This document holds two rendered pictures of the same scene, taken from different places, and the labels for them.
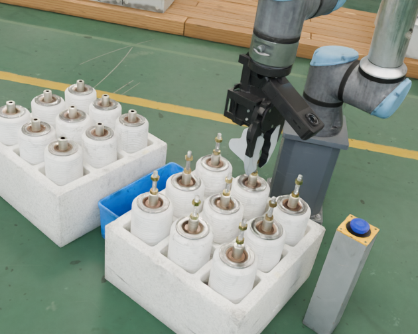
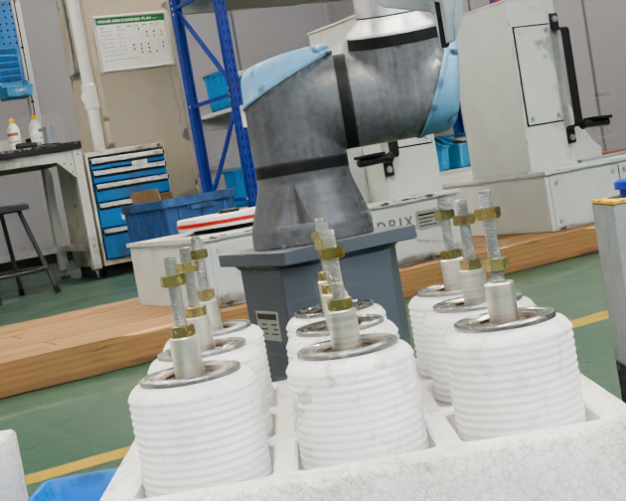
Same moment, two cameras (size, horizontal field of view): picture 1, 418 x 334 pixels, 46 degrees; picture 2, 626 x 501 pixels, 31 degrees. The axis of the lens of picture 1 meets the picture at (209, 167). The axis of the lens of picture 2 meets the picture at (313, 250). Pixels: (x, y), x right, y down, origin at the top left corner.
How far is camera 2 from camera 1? 0.77 m
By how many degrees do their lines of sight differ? 43
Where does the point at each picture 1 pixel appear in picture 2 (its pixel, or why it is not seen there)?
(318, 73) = (283, 101)
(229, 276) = (544, 345)
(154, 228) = (245, 423)
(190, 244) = (388, 360)
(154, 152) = (1, 451)
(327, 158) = (390, 280)
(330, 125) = (358, 205)
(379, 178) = not seen: hidden behind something
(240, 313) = not seen: outside the picture
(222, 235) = not seen: hidden behind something
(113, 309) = not seen: outside the picture
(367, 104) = (413, 101)
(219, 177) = (251, 338)
